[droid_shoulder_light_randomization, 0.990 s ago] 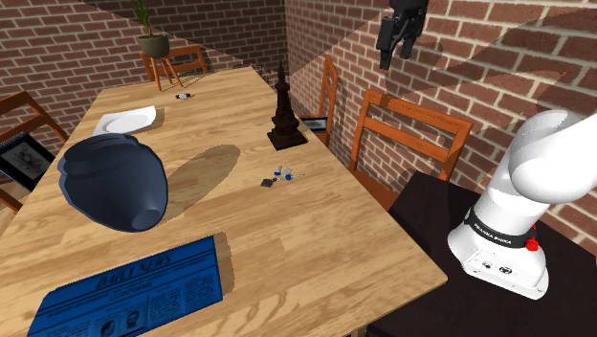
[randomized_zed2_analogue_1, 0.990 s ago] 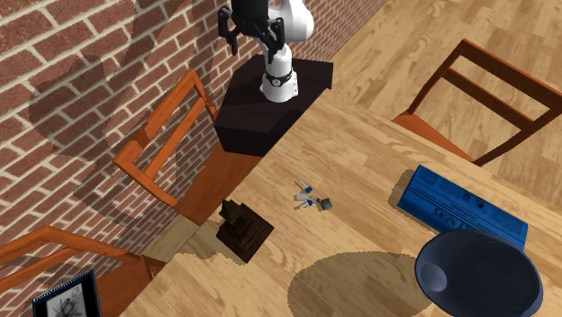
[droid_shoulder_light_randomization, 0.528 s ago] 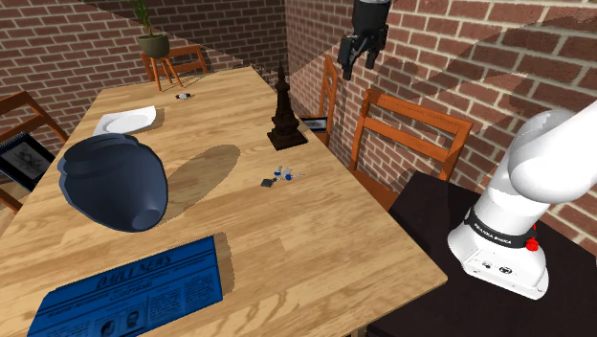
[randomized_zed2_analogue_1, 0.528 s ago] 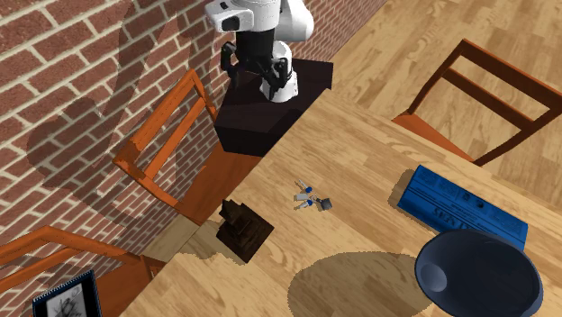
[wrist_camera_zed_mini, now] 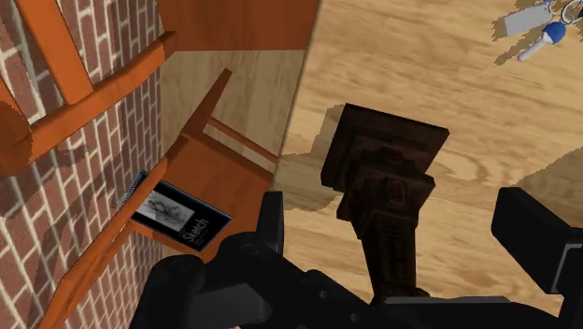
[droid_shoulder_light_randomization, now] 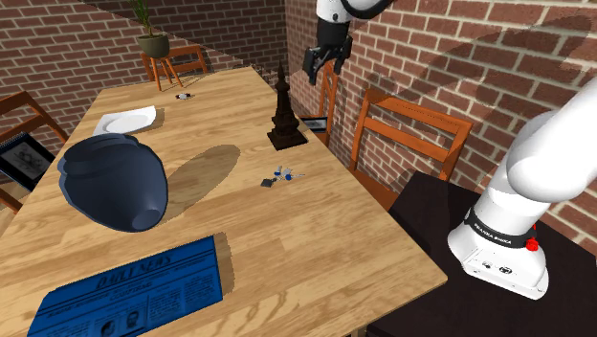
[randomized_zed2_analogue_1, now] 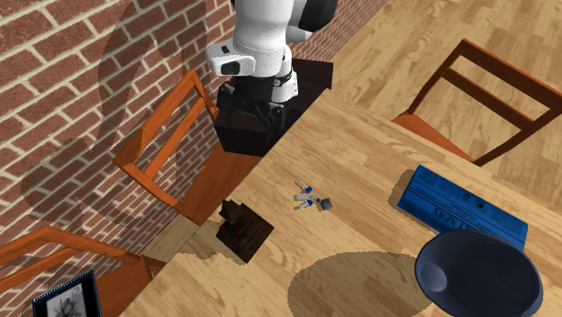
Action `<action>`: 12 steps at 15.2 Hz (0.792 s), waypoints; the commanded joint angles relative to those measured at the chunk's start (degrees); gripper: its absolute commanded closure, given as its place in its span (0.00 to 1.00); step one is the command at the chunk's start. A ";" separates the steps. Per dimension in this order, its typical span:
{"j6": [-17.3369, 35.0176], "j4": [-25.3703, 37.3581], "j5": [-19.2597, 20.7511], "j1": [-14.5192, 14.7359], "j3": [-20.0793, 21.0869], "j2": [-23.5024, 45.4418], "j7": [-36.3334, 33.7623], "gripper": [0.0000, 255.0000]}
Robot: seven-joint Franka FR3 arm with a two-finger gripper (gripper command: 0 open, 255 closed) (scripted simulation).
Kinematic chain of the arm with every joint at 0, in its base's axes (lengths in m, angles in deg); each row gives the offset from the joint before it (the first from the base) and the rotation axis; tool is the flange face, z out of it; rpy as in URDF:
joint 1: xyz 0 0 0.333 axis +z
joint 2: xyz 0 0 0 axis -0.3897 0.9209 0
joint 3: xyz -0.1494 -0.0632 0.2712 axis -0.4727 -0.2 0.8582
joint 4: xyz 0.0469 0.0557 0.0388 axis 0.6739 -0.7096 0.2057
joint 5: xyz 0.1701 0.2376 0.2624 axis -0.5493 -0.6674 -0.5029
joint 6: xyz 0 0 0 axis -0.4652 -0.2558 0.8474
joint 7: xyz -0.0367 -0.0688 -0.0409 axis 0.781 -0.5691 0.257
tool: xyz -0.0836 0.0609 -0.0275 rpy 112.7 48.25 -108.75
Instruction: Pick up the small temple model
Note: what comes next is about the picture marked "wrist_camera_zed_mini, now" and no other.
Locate dark brown carved wooden statue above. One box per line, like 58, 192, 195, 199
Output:
320, 103, 450, 306

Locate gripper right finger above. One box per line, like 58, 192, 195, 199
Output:
491, 186, 583, 329

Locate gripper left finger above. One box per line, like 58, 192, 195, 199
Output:
129, 191, 371, 329

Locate silver keys with blue cap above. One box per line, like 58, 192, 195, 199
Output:
502, 0, 583, 63

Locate orange wooden chair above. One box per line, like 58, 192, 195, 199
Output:
0, 0, 320, 329

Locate black spiral sketch book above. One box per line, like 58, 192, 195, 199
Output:
119, 170, 233, 253

